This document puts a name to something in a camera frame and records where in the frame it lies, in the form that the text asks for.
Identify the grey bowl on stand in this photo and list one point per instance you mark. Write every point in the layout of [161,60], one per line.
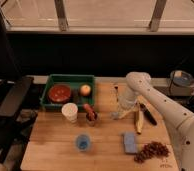
[181,78]

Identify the blue cup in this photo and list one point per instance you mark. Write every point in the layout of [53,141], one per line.
[83,142]

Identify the light grey towel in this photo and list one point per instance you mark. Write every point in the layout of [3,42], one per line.
[115,115]

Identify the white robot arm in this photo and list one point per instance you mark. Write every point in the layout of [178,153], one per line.
[139,83]

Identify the green plastic bin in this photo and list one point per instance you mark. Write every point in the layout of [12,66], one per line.
[74,82]

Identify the apple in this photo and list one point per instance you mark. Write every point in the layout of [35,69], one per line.
[85,90]

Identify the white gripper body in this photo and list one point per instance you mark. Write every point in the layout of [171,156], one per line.
[123,112]

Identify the blue sponge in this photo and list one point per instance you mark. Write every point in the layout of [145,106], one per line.
[129,143]

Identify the yellow banana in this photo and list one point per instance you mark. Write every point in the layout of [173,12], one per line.
[139,119]

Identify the black office chair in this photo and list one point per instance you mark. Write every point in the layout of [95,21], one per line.
[14,87]

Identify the bunch of brown grapes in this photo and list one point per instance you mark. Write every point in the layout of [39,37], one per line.
[150,150]

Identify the small cup with red tool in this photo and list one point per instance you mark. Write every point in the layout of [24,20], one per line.
[91,115]

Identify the red bowl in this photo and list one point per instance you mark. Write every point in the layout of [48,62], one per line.
[59,93]

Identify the white paper cup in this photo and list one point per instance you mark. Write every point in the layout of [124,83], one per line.
[70,111]

